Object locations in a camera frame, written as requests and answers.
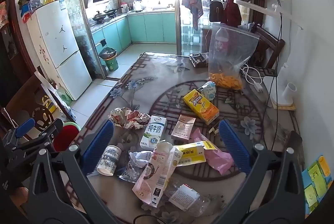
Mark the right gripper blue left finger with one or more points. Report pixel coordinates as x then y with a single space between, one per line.
78 164

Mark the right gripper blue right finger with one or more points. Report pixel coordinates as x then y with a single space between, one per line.
244 155

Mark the pink plastic bag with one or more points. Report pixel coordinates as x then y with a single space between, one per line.
216 159

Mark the yellow white box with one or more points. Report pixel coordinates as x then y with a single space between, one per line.
194 153

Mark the clear plastic wrapper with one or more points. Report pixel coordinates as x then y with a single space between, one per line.
135 166

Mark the yellow iced tea carton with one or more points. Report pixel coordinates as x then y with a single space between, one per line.
201 106

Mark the paper wrapper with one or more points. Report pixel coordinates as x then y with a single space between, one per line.
129 119

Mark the pink cigarette box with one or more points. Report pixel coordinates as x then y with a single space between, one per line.
183 128

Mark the clear crushed plastic bottle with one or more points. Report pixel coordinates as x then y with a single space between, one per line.
186 198

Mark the small blue white carton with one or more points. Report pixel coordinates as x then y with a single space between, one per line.
208 90

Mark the white blue milk carton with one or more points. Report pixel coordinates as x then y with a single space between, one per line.
153 132

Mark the green kitchen trash bin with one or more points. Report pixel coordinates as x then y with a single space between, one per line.
109 56

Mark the teal kitchen cabinets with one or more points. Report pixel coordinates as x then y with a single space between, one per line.
123 30

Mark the person's left hand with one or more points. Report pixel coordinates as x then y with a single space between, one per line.
20 196

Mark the red basket with green rim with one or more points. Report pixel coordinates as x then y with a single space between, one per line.
66 136

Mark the dark wooden carved chair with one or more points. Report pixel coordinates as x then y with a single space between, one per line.
25 100

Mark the green detergent bottle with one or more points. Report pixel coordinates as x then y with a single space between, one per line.
63 95

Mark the colourful sticky note book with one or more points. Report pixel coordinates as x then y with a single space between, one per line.
317 180

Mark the black ashtray box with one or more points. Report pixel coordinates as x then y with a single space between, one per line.
199 60

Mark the clear zip bag with snacks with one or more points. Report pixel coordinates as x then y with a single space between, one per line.
224 71

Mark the plastic bottle behind bag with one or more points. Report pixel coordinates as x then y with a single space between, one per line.
221 46

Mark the white two-door refrigerator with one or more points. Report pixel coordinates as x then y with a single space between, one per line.
56 47

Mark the black wok on stove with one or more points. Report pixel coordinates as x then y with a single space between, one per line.
99 17

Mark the black small handbag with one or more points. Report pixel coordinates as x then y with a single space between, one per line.
216 11

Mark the dark wooden chair at wall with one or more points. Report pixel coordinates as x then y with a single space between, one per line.
268 47

